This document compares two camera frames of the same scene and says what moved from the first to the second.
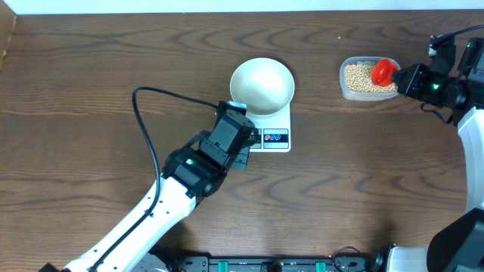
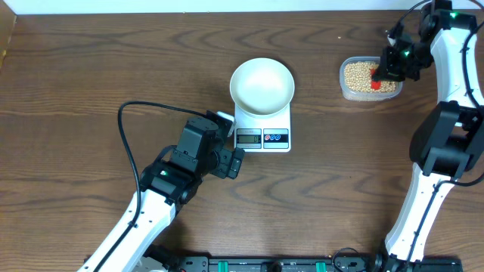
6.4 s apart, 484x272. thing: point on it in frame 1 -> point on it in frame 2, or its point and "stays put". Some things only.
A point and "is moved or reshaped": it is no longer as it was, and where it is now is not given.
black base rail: (359, 261) stays put
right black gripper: (410, 88) -> (387, 70)
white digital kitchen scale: (274, 132) stays put
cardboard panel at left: (7, 21) stays put
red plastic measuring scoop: (383, 71) is moved or reshaped
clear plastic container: (365, 78) stays put
